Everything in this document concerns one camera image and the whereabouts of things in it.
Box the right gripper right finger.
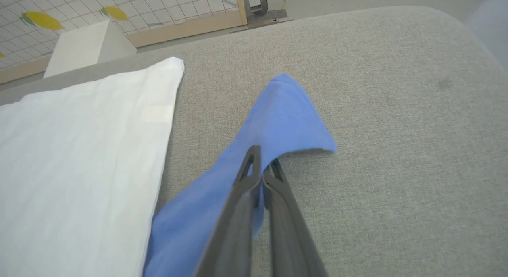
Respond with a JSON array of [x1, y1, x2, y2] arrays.
[[262, 159, 330, 277]]

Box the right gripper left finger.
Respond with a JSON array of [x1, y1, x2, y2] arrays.
[[194, 145, 262, 277]]

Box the white and blue garment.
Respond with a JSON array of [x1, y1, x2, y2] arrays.
[[0, 57, 338, 277]]

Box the blue cloth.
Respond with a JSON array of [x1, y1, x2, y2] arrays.
[[0, 6, 508, 277]]

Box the grey caster wheel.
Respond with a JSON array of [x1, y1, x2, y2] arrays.
[[243, 0, 295, 30]]

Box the wooden framed fence panel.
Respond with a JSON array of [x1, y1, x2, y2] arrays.
[[0, 0, 248, 85]]

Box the white rectangular block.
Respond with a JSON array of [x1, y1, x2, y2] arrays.
[[43, 19, 137, 79]]

